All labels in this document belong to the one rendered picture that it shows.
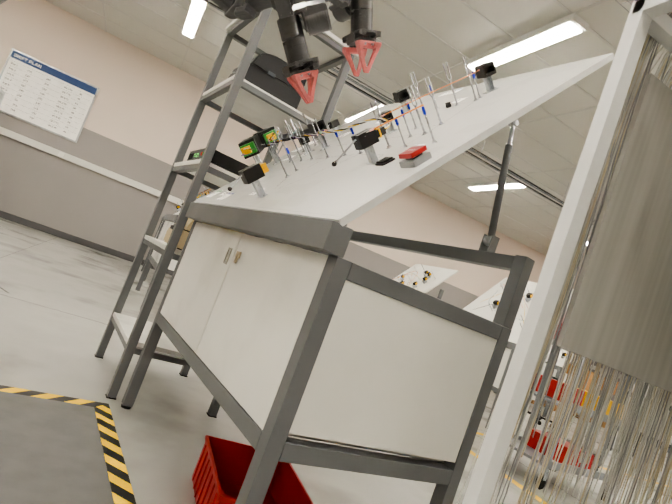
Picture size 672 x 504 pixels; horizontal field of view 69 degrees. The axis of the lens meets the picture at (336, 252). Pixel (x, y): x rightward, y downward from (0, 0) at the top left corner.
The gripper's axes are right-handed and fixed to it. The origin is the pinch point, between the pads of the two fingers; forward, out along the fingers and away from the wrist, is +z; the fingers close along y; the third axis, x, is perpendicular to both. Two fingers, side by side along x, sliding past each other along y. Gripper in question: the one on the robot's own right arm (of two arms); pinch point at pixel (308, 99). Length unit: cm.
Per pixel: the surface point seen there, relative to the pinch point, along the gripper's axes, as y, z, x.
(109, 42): 783, -171, -16
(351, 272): -29.1, 36.6, 12.4
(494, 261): -14, 56, -38
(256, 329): -7, 50, 32
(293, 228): -12.8, 27.1, 17.2
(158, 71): 777, -114, -73
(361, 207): -28.3, 24.1, 6.2
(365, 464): -31, 81, 22
